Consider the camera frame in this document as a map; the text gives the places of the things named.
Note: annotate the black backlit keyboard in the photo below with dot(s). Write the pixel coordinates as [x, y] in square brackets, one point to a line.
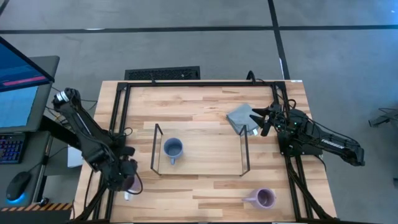
[11, 147]

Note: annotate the black floor vent grille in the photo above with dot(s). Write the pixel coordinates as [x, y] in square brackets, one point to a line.
[161, 73]

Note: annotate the tilted computer monitor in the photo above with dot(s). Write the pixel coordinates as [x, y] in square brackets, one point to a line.
[21, 71]

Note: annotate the purple and white mug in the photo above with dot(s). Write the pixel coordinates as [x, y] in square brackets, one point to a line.
[136, 187]

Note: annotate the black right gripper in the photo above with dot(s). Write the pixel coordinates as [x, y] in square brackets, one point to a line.
[273, 119]

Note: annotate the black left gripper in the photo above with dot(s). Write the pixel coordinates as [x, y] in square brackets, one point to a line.
[119, 175]

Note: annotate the grey framed computer monitor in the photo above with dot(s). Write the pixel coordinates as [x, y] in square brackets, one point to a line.
[18, 107]

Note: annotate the white paper sheet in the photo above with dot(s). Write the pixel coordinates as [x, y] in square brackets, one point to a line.
[74, 157]

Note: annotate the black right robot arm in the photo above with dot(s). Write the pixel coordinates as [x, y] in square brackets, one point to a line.
[332, 143]

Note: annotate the blue ceramic mug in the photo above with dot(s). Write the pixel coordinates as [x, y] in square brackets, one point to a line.
[173, 150]

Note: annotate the pink ceramic mug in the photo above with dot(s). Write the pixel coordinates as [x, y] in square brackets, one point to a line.
[264, 198]

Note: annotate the grey computer desk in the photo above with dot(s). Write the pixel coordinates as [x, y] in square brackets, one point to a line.
[29, 155]

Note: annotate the grey folded cloth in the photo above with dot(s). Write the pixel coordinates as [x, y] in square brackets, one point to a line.
[241, 116]

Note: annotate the black computer mouse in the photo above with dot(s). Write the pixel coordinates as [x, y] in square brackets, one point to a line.
[18, 185]

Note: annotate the yellow black hazard tape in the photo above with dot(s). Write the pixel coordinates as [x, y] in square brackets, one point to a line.
[37, 207]

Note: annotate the black aluminium table frame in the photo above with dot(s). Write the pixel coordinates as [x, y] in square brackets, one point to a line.
[233, 83]

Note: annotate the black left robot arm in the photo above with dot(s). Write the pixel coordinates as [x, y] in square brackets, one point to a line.
[81, 124]

